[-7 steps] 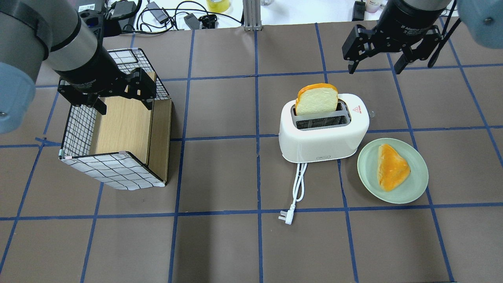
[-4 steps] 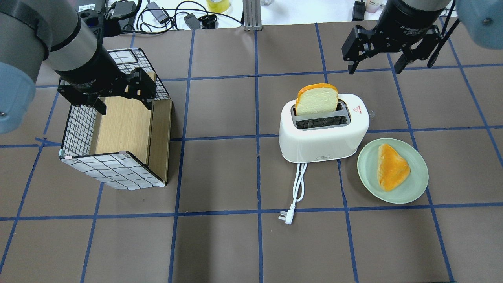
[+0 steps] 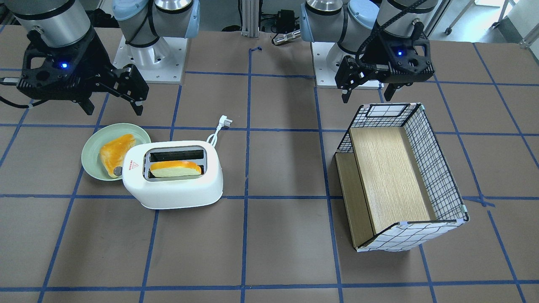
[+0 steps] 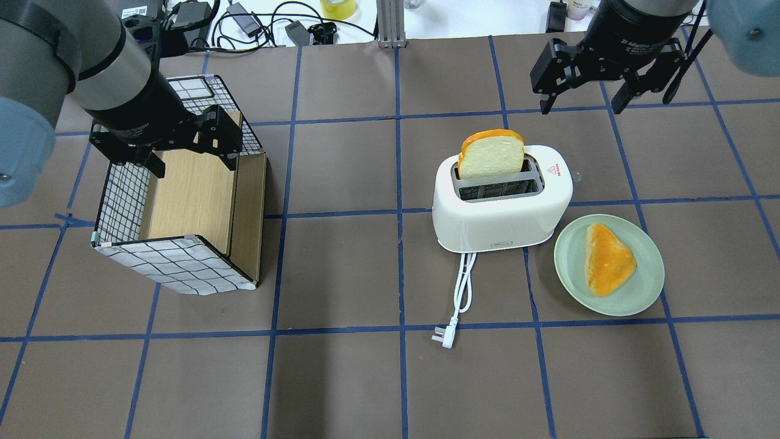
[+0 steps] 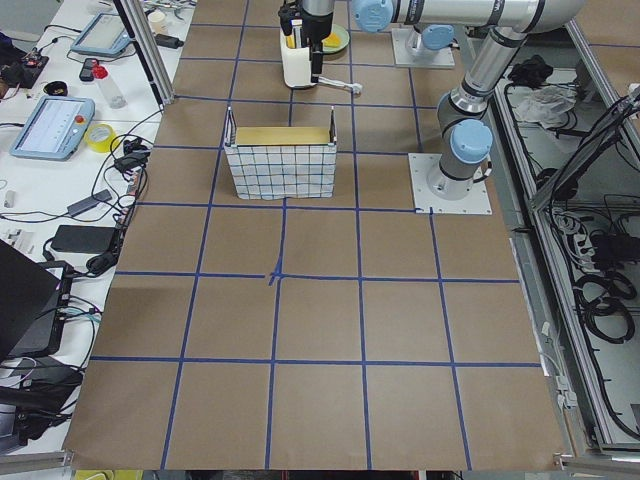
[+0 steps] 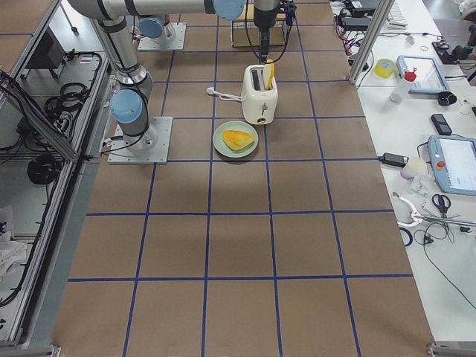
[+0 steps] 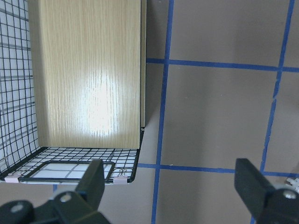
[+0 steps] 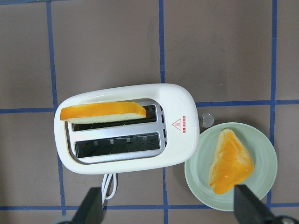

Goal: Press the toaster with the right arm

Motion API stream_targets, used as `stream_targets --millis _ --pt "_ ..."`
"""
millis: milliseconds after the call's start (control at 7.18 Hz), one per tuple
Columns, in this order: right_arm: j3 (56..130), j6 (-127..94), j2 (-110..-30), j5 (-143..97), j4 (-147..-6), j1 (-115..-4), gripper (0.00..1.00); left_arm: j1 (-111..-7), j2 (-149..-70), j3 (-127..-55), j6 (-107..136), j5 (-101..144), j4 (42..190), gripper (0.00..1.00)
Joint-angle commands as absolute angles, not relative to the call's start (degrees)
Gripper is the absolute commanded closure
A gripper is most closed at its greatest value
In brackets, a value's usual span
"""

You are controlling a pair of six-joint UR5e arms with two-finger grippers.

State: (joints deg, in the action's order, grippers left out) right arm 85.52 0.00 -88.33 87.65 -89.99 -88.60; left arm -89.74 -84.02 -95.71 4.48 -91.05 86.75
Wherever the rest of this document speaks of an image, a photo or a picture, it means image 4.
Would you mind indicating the aluminium frame post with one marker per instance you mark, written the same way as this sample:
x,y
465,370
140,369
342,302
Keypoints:
x,y
391,25

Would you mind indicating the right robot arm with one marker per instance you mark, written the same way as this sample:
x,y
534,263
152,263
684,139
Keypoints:
x,y
747,29

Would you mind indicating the black power adapter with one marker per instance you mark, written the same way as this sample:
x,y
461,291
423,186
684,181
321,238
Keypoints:
x,y
244,19

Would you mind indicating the bread slice in toaster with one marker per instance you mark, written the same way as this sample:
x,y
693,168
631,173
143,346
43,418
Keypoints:
x,y
491,153

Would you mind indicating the light green plate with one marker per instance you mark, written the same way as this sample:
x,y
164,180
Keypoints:
x,y
634,296

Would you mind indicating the wire basket with wood panels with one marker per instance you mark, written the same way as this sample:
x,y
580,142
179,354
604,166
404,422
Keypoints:
x,y
198,230

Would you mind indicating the bread slice on plate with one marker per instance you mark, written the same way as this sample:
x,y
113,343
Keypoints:
x,y
609,263

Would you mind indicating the white two-slot toaster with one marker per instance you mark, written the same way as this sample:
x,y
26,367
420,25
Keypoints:
x,y
487,214

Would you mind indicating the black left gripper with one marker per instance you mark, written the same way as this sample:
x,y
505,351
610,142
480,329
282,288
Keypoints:
x,y
141,110

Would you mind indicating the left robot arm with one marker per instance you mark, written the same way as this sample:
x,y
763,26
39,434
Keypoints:
x,y
109,64

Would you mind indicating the yellow tape roll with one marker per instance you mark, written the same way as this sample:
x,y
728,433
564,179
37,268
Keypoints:
x,y
342,10

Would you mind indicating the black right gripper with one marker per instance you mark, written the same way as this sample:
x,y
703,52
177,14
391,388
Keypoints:
x,y
634,38

